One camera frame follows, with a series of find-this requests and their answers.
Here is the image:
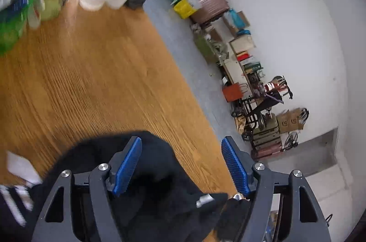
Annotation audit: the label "yellow box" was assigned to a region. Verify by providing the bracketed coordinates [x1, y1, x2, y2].
[174, 0, 198, 20]

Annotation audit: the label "brown cardboard box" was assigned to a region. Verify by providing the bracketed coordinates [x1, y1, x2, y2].
[277, 107, 308, 134]

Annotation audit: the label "blue plastic bag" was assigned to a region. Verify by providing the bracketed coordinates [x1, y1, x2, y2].
[228, 9, 244, 28]

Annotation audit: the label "olive green case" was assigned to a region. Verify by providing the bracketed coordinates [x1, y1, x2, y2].
[252, 113, 282, 151]

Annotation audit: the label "black knitted garment white stripes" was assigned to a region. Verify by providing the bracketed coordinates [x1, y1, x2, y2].
[0, 130, 250, 242]

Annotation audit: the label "black hand cart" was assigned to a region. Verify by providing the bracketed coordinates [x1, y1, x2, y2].
[231, 96, 282, 142]

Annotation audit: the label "black floor fan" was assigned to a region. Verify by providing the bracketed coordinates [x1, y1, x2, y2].
[282, 132, 299, 151]

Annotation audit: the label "orange paper bag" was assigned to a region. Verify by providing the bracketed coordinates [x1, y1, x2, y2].
[222, 82, 248, 103]

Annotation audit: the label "pink suitcase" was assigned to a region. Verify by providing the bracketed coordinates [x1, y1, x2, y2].
[190, 0, 231, 26]

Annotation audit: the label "black red machine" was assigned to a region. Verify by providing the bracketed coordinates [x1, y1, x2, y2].
[264, 75, 293, 101]

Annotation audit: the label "green mesh bag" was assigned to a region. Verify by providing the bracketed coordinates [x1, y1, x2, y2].
[0, 0, 39, 56]

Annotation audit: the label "white paper sheet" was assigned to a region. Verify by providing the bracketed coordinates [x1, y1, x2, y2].
[6, 151, 43, 186]

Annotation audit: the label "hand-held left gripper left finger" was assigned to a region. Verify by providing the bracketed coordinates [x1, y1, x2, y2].
[31, 136, 143, 242]

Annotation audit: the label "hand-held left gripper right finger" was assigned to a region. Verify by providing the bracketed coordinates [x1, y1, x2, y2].
[221, 136, 332, 242]

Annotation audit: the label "beige flat box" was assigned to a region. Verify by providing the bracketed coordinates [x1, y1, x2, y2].
[229, 35, 257, 56]

